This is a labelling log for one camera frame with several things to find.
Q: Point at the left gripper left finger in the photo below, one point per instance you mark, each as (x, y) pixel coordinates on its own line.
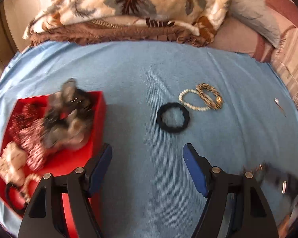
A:
(45, 217)

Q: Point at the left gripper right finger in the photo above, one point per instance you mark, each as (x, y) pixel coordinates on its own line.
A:
(250, 214)

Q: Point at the black butterfly hair claw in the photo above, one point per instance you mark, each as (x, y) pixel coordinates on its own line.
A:
(288, 184)

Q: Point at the red jewelry tray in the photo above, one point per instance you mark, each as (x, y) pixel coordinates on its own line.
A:
(63, 161)

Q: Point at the thin black hair band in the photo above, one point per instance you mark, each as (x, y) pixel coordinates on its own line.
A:
(19, 211)

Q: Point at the white printed scrunchie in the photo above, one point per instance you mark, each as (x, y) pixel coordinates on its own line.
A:
(12, 161)

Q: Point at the red white patterned scrunchie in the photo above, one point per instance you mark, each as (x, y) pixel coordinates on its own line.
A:
(27, 132)

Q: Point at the grey fluffy scrunchie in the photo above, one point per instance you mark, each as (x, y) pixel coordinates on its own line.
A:
(68, 120)

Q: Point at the light blue bed cloth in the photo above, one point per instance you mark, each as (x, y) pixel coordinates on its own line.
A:
(148, 191)

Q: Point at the striped beige pillow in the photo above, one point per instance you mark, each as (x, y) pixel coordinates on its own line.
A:
(284, 61)

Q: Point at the pink bed sheet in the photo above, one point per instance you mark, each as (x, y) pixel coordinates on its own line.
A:
(236, 37)

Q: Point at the grey blue pillow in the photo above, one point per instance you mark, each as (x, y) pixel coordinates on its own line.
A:
(256, 15)

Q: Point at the floral leaf quilt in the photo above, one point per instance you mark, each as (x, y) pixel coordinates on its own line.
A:
(193, 22)

